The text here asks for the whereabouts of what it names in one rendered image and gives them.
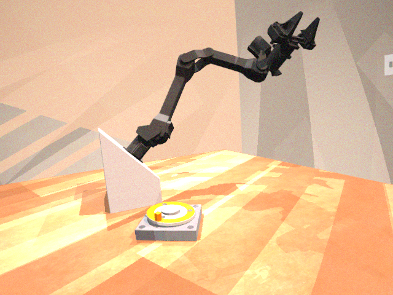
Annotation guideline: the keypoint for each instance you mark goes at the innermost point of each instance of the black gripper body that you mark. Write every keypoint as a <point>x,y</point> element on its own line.
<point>286,45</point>

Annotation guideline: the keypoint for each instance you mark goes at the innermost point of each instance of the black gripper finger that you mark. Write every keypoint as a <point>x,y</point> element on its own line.
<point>310,31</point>
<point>288,28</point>

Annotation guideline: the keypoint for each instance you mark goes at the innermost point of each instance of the yellow round plate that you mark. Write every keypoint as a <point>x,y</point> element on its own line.
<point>154,214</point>

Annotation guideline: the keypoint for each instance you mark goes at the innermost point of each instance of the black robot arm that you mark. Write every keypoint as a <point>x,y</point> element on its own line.
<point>255,69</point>

